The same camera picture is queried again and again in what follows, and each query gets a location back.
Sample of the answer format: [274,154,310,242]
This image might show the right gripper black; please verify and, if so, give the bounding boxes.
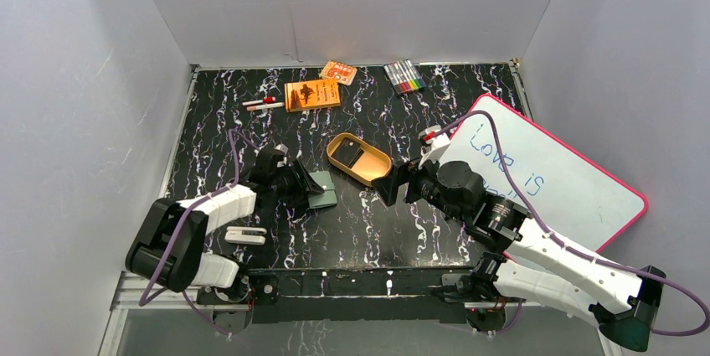
[371,148,466,224]

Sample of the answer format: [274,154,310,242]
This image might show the tan oval tray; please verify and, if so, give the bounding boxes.
[326,132,393,188]

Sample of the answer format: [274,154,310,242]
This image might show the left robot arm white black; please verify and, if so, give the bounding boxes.
[125,145,326,302]

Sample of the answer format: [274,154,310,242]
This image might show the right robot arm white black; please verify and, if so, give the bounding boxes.
[372,161,664,352]

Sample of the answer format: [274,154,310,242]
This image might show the black cards in tray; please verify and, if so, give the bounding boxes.
[332,137,363,168]

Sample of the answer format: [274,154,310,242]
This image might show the small orange card pack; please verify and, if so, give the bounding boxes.
[319,60,358,85]

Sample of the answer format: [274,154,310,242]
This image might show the white whiteboard eraser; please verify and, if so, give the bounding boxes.
[224,226,267,245]

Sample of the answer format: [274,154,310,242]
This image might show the white marker pen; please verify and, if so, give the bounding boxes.
[246,102,285,111]

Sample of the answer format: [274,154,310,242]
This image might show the orange book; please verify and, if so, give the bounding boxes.
[285,79,342,112]

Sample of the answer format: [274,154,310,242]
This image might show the red capped marker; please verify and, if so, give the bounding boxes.
[242,96,275,106]

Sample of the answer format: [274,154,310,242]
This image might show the coloured marker set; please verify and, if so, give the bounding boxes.
[383,59,427,96]

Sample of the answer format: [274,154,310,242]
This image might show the pink framed whiteboard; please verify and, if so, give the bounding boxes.
[440,95,648,252]

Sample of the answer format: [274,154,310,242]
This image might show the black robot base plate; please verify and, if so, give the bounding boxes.
[197,266,517,334]

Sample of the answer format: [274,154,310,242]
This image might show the aluminium frame rail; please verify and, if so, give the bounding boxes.
[99,273,623,355]

